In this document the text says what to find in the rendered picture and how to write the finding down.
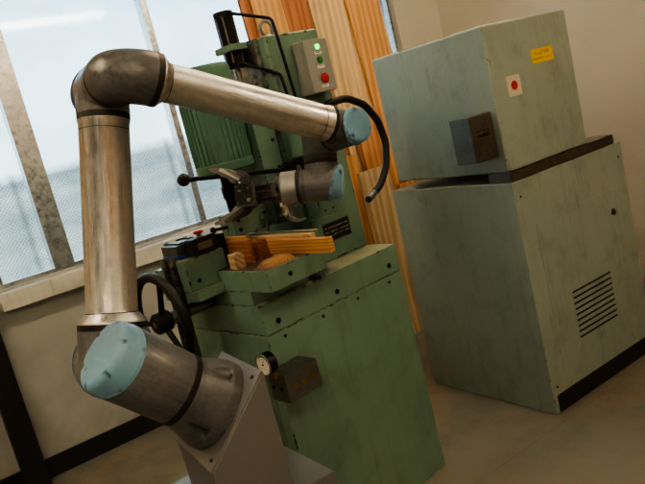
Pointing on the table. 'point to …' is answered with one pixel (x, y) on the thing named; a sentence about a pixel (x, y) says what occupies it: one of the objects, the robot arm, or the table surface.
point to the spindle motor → (216, 133)
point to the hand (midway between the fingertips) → (211, 197)
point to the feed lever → (245, 171)
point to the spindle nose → (228, 193)
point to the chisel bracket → (246, 223)
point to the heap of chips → (274, 260)
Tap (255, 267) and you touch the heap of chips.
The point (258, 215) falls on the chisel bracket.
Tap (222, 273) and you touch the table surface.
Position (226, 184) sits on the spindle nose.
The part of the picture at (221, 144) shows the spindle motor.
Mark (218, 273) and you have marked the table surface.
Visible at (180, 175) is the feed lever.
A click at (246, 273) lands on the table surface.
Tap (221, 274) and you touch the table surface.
